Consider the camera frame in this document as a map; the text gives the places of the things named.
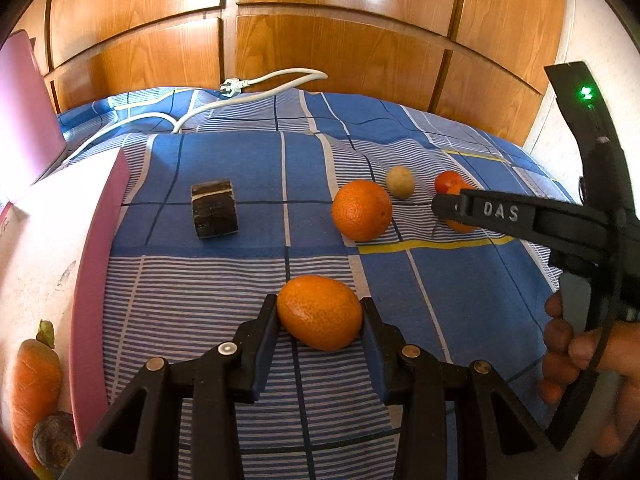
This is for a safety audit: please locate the dark brown avocado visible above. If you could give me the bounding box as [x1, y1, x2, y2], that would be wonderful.
[32, 411, 78, 478]

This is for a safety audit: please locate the orange mandarin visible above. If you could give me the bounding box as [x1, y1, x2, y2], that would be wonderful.
[277, 275, 362, 352]
[445, 181, 475, 234]

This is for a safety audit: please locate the orange carrot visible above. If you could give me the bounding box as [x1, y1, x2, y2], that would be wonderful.
[10, 320, 63, 470]

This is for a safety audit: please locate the orange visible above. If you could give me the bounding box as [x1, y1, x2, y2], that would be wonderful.
[331, 180, 393, 242]

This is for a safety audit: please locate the dark eggplant piece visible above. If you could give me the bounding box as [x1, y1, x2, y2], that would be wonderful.
[191, 179, 239, 240]

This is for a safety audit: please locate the red tomato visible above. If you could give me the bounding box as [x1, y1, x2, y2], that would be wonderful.
[434, 170, 465, 194]

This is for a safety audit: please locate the person's right hand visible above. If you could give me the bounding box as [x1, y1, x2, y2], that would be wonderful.
[537, 289, 640, 458]

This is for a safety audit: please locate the pink shallow tray box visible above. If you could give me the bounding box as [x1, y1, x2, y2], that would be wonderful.
[1, 148, 129, 439]

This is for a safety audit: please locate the wooden panel wardrobe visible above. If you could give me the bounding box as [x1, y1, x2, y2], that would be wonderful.
[16, 0, 566, 144]

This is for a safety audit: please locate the blue plaid tablecloth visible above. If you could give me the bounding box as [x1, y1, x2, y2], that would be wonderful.
[56, 86, 576, 480]

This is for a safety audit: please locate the pink electric kettle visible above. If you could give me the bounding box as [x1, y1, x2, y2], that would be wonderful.
[1, 29, 66, 190]

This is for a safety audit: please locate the white power cable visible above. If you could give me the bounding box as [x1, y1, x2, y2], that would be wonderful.
[64, 67, 329, 164]

